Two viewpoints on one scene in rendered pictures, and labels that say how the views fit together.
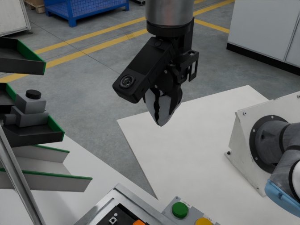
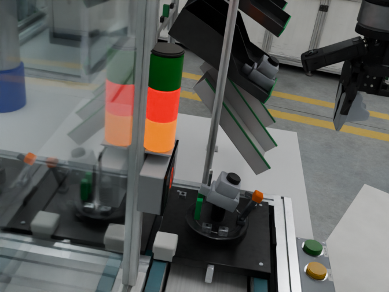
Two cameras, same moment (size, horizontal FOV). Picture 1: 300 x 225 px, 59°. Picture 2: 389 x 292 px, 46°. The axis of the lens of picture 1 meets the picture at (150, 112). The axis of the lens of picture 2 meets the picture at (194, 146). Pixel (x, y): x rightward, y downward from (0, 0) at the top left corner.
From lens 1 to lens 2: 62 cm
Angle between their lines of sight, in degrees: 45
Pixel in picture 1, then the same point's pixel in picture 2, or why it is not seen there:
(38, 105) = (269, 69)
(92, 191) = not seen: hidden behind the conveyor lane
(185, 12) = (380, 18)
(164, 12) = (364, 12)
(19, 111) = (255, 66)
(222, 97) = not seen: outside the picture
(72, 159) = (284, 175)
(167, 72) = (350, 68)
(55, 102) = (357, 180)
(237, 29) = not seen: outside the picture
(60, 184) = (242, 145)
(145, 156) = (352, 225)
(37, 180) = (230, 123)
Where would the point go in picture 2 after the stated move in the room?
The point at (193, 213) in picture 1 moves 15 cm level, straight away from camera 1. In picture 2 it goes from (322, 260) to (381, 252)
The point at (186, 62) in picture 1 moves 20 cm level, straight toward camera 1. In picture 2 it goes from (375, 69) to (282, 74)
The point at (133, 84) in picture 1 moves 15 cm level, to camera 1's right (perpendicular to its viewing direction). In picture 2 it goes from (311, 55) to (377, 87)
